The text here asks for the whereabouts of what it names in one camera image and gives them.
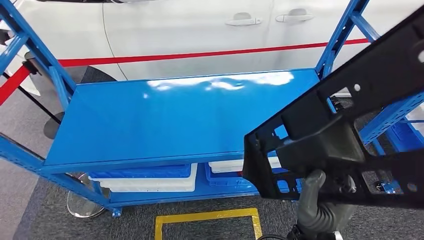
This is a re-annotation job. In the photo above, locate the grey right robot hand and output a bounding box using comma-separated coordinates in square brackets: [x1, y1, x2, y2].
[297, 169, 358, 216]

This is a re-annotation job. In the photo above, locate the black plastic frame part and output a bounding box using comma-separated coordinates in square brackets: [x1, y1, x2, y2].
[242, 6, 424, 210]

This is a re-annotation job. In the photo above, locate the barrier stanchion post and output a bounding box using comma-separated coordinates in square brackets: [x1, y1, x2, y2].
[18, 51, 66, 140]

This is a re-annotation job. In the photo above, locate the blue plastic bin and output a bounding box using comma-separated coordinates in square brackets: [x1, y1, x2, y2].
[88, 163, 192, 180]
[204, 162, 302, 195]

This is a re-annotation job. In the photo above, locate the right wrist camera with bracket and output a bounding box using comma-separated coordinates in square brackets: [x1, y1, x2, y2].
[286, 225, 321, 240]

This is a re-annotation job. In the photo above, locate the red barrier belt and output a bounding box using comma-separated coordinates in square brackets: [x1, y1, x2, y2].
[0, 65, 31, 107]
[57, 38, 370, 68]

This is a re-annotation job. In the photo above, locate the white car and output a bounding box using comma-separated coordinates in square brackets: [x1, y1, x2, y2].
[0, 0, 424, 97]

